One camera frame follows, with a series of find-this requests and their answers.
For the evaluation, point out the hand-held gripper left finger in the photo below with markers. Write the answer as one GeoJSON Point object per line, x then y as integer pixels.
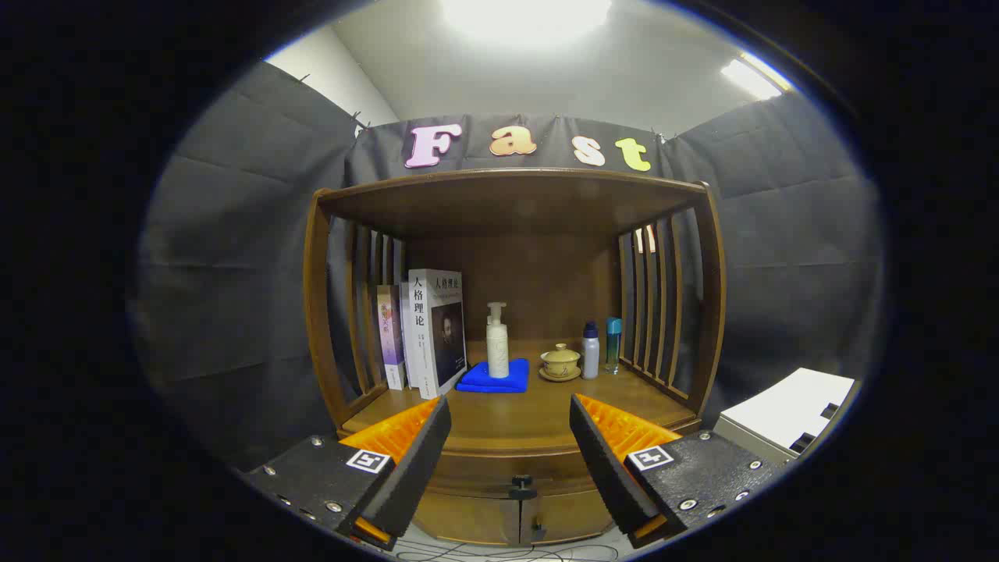
{"type": "Point", "coordinates": [414, 468]}

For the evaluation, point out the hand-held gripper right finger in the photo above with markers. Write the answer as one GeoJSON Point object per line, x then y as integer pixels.
{"type": "Point", "coordinates": [609, 468]}

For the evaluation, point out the brown wooden drawer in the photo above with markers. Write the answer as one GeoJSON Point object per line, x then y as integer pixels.
{"type": "Point", "coordinates": [484, 472]}

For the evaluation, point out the wooden countertop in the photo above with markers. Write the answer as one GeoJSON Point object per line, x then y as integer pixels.
{"type": "Point", "coordinates": [515, 414]}

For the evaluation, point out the white filing cabinet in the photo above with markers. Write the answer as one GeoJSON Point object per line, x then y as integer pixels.
{"type": "Point", "coordinates": [780, 406]}

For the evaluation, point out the brown wooden cabinet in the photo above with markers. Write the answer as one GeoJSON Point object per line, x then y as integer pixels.
{"type": "Point", "coordinates": [507, 203]}

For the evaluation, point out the white bottle with blue cap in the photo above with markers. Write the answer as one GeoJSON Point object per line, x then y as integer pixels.
{"type": "Point", "coordinates": [591, 355]}

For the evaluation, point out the blue folded cloth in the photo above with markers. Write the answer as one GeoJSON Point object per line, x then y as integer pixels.
{"type": "Point", "coordinates": [492, 384]}

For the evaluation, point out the yellow lidded teacup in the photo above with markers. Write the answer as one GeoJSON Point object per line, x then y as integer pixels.
{"type": "Point", "coordinates": [559, 363]}

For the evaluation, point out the teal bottle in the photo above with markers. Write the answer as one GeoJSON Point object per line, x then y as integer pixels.
{"type": "Point", "coordinates": [613, 336]}

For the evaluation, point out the large white portrait book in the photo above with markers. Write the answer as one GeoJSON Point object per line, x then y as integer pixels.
{"type": "Point", "coordinates": [425, 336]}

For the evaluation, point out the purple book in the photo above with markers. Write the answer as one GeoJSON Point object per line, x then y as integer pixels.
{"type": "Point", "coordinates": [389, 336]}

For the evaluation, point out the white pump bottle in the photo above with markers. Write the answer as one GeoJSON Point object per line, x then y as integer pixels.
{"type": "Point", "coordinates": [497, 351]}

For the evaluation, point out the thin white book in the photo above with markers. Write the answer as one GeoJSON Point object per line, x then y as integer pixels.
{"type": "Point", "coordinates": [404, 304]}

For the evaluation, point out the long ceiling light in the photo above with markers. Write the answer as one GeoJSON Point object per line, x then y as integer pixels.
{"type": "Point", "coordinates": [749, 78]}

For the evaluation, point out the round ceiling light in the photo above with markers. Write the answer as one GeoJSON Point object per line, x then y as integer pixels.
{"type": "Point", "coordinates": [523, 16]}

